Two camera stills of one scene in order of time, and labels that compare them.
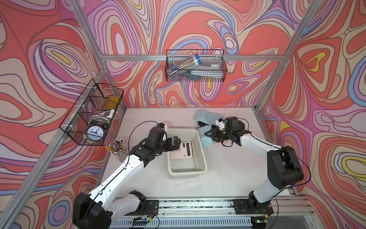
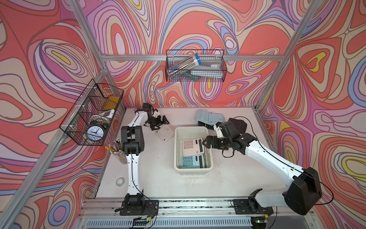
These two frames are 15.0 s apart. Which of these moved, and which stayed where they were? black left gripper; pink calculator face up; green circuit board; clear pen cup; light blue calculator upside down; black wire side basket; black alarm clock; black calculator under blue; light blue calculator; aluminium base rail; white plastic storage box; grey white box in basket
Moved: light blue calculator; black left gripper; white plastic storage box; pink calculator face up
Stayed: light blue calculator upside down; aluminium base rail; black wire side basket; clear pen cup; black calculator under blue; grey white box in basket; black alarm clock; green circuit board
